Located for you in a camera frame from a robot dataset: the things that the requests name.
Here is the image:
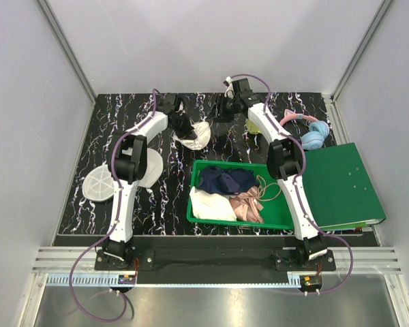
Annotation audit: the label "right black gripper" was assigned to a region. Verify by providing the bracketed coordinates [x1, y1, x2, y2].
[205, 93, 239, 124]

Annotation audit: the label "white bra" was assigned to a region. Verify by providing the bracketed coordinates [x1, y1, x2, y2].
[172, 121, 211, 151]

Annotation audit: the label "white mesh laundry bag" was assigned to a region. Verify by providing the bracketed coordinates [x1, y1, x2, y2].
[82, 146, 164, 202]

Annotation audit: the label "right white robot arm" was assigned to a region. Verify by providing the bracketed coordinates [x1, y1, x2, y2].
[208, 74, 327, 270]

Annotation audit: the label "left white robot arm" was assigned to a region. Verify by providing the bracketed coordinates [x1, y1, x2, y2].
[101, 93, 197, 270]

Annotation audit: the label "yellow mug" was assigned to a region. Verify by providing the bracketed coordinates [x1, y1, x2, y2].
[245, 119, 261, 135]

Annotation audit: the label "green plastic bin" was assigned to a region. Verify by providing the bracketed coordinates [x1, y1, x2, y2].
[187, 160, 294, 230]

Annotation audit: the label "navy blue garment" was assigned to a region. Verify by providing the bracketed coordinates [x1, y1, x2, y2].
[196, 166, 259, 196]

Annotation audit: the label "cream white garment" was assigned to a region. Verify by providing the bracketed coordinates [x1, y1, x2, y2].
[190, 187, 237, 221]

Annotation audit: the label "pink satin garment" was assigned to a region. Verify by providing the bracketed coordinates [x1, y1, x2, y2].
[229, 175, 282, 224]

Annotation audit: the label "pink cat ear headphones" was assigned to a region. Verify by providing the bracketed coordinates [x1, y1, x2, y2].
[279, 109, 330, 151]

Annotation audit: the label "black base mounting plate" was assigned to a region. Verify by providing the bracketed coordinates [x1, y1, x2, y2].
[95, 236, 336, 287]

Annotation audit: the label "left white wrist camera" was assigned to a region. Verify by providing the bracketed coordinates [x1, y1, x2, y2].
[175, 100, 185, 115]

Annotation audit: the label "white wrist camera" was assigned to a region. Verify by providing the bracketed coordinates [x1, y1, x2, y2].
[175, 100, 185, 115]
[223, 76, 234, 99]

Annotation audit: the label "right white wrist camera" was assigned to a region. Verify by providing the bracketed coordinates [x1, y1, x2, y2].
[223, 76, 234, 99]

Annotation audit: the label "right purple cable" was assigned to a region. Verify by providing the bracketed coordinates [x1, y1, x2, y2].
[230, 73, 354, 295]

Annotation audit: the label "purple cable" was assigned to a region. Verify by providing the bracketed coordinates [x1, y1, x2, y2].
[70, 88, 164, 323]
[230, 73, 354, 295]

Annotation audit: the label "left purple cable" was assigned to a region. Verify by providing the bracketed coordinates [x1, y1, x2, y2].
[70, 88, 164, 323]

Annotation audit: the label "green ring binder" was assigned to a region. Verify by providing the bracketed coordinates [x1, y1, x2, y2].
[302, 143, 387, 230]

